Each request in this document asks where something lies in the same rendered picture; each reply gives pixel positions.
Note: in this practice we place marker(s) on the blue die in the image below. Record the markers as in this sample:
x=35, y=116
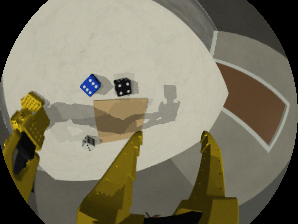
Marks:
x=90, y=85

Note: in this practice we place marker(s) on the tan flat mat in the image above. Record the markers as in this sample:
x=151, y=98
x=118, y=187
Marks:
x=119, y=119

